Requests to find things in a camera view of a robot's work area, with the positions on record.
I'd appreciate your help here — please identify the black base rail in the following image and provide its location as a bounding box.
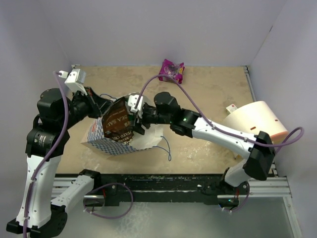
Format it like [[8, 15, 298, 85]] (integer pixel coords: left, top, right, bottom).
[[86, 174, 250, 207]]

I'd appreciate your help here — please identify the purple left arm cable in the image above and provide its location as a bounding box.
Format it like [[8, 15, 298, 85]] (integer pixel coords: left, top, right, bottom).
[[23, 70, 70, 238]]

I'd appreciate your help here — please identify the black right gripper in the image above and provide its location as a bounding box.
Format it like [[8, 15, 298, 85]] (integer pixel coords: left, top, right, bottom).
[[127, 104, 172, 134]]

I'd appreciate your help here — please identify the brown sea salt chips bag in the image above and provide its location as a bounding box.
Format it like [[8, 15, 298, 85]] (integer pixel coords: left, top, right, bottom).
[[102, 97, 133, 144]]

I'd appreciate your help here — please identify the blue checkered paper bag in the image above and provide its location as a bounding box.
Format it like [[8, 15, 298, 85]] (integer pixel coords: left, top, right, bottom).
[[80, 91, 172, 162]]

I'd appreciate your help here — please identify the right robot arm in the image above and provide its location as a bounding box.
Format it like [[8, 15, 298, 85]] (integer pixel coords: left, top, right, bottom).
[[128, 92, 275, 194]]

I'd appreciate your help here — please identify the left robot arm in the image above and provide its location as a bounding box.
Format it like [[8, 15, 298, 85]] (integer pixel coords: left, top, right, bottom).
[[6, 87, 114, 238]]

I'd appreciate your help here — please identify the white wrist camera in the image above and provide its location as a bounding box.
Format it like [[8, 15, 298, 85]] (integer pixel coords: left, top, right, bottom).
[[127, 94, 144, 119], [65, 68, 88, 96]]

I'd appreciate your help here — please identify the cream cylindrical appliance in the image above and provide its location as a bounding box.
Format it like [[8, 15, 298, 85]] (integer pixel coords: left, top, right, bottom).
[[222, 101, 289, 144]]

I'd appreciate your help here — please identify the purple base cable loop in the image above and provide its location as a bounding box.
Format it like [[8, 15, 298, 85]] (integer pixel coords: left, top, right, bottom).
[[82, 182, 134, 219]]

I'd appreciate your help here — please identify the small green white box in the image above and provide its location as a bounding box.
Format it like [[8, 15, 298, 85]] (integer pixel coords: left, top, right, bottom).
[[225, 104, 238, 114]]

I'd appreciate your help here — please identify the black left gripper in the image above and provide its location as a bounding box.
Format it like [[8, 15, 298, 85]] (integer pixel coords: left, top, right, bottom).
[[59, 86, 113, 129]]

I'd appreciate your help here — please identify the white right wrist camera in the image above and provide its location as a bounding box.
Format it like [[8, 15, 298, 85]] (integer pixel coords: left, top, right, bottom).
[[127, 94, 144, 119]]

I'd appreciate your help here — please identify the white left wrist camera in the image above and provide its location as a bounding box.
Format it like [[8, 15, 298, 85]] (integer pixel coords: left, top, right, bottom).
[[65, 68, 88, 96]]

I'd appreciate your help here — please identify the purple candy snack bag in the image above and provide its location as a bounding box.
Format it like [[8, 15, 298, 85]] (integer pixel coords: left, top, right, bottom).
[[159, 59, 185, 84]]

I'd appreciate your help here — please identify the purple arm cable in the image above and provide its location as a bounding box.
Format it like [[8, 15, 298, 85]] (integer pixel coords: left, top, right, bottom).
[[23, 70, 70, 238], [133, 74, 305, 155]]

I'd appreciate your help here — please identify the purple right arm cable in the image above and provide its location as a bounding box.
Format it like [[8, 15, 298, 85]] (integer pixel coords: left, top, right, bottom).
[[133, 74, 305, 155]]

